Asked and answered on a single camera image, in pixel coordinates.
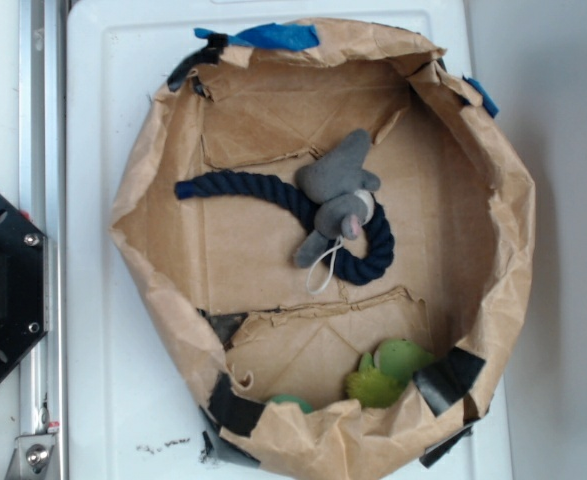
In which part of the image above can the gray plush animal toy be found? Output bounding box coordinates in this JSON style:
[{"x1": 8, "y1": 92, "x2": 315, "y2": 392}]
[{"x1": 294, "y1": 129, "x2": 381, "y2": 295}]

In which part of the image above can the brown paper bag bin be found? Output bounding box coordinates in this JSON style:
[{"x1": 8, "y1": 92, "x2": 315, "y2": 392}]
[{"x1": 110, "y1": 18, "x2": 535, "y2": 479}]

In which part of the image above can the green rubber toy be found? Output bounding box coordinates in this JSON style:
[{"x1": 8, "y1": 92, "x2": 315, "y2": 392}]
[{"x1": 345, "y1": 339, "x2": 436, "y2": 408}]

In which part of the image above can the green ball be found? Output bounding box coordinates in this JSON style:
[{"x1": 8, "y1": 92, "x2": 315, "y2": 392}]
[{"x1": 268, "y1": 394, "x2": 314, "y2": 414}]

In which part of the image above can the white plastic tray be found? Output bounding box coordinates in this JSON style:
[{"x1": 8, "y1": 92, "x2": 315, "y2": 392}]
[{"x1": 65, "y1": 0, "x2": 517, "y2": 480}]

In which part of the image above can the dark blue rope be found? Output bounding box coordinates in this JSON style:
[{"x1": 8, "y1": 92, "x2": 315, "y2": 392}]
[{"x1": 174, "y1": 172, "x2": 396, "y2": 287}]

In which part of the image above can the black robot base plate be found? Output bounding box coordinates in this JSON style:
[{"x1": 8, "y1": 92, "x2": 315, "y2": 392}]
[{"x1": 0, "y1": 194, "x2": 47, "y2": 384}]

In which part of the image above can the aluminium rail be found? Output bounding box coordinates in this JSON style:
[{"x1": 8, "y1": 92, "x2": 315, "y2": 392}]
[{"x1": 18, "y1": 1, "x2": 72, "y2": 479}]

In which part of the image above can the metal corner bracket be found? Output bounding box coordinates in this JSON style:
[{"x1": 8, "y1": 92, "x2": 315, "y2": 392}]
[{"x1": 5, "y1": 434, "x2": 60, "y2": 480}]

